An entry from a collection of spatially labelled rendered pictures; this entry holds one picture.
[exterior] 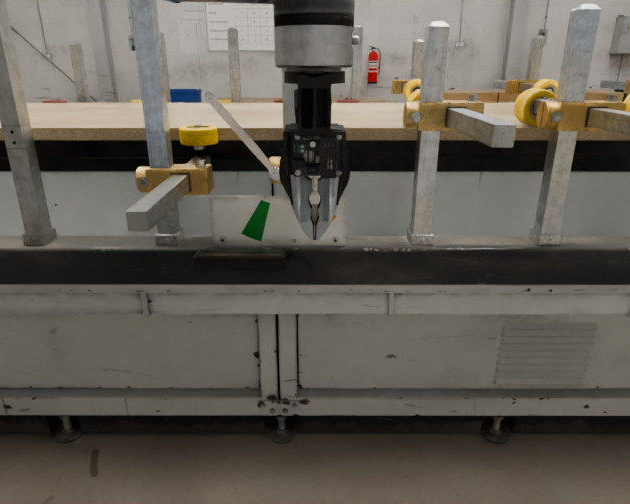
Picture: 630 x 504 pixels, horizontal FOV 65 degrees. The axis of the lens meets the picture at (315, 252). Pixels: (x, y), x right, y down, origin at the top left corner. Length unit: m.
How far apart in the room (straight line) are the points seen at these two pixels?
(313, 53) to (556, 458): 1.35
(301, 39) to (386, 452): 1.21
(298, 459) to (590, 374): 0.85
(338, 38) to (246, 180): 0.65
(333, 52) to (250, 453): 1.19
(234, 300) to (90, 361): 0.59
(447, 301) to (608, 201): 0.48
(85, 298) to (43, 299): 0.09
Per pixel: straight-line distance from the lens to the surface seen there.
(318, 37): 0.56
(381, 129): 1.13
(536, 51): 2.17
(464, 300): 1.09
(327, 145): 0.57
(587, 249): 1.09
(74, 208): 1.31
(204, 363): 1.43
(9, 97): 1.06
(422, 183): 0.95
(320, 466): 1.47
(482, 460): 1.56
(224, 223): 0.96
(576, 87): 1.02
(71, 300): 1.17
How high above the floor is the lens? 1.04
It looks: 21 degrees down
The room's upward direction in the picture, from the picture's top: straight up
